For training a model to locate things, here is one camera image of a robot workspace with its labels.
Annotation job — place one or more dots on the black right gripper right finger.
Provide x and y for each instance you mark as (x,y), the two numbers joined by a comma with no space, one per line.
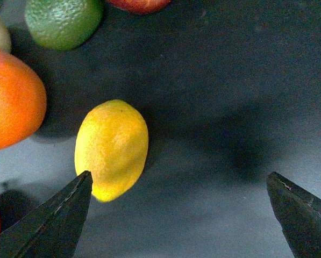
(299,214)

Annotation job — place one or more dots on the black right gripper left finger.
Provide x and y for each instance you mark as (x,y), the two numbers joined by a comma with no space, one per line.
(53,229)

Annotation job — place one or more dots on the yellow lemon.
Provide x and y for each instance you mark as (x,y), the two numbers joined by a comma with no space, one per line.
(112,144)

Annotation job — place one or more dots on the red apple on shelf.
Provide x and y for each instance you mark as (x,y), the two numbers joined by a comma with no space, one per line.
(140,7)

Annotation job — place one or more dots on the large round orange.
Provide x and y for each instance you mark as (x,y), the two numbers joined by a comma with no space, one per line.
(22,100)

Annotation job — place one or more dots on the green lime lower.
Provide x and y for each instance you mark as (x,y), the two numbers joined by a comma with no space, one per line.
(62,25)

